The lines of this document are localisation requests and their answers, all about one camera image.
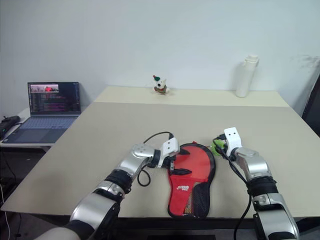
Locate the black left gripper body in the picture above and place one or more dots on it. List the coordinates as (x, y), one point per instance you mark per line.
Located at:
(173, 159)

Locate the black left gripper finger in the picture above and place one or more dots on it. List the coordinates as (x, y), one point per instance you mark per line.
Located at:
(183, 151)
(182, 172)

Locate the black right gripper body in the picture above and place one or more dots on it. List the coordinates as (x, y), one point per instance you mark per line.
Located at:
(221, 138)

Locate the red and black paddle case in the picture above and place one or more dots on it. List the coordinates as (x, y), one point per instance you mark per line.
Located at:
(195, 160)

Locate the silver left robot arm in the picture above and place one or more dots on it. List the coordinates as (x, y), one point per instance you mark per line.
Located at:
(130, 162)

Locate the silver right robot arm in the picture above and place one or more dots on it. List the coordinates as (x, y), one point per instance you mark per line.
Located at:
(255, 162)

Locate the small green object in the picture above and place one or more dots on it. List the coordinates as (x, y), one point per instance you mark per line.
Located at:
(218, 145)

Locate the white plastic bottle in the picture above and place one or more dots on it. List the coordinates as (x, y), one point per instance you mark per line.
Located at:
(243, 80)

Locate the dark flat panel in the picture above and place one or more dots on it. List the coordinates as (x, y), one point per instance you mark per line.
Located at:
(180, 238)

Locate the white plush dog toy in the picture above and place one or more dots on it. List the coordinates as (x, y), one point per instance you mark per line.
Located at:
(160, 86)

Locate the black chair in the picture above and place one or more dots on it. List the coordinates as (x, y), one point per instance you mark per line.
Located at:
(313, 110)

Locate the open grey laptop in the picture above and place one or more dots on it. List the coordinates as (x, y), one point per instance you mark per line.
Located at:
(50, 100)

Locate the white rounded robot shell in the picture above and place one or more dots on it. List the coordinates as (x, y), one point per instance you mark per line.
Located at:
(55, 233)

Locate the black handheld device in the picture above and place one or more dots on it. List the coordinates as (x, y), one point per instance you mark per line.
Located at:
(8, 122)

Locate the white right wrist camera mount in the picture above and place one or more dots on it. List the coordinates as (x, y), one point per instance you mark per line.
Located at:
(233, 141)

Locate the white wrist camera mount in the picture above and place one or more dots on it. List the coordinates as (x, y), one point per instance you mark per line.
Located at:
(233, 141)
(170, 146)

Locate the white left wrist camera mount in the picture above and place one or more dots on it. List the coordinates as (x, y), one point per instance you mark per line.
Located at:
(170, 146)

